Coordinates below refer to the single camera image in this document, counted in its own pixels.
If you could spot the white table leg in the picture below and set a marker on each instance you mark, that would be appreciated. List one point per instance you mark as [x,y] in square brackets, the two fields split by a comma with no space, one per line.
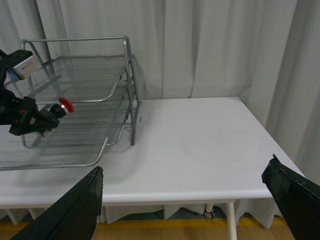
[231,221]

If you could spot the red emergency stop button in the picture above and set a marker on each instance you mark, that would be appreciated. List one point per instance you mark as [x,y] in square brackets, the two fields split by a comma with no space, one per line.
[62,108]

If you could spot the silver mesh tray rack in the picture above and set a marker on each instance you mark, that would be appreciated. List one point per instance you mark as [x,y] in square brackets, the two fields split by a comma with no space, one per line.
[97,75]

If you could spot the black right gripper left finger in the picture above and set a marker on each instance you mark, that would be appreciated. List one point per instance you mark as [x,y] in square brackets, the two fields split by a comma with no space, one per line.
[73,216]

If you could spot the white caster wheel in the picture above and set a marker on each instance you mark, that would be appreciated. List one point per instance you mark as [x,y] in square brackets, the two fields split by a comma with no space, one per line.
[209,211]

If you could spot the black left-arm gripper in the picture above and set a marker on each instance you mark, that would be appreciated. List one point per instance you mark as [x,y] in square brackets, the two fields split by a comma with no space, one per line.
[23,116]

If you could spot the white curtain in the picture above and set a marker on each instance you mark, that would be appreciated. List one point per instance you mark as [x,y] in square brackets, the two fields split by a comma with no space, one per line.
[266,52]

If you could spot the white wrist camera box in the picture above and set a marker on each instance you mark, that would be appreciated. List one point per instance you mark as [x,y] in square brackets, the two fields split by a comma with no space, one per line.
[26,68]

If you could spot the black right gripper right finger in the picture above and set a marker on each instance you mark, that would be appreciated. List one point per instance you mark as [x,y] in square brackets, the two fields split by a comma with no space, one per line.
[297,198]

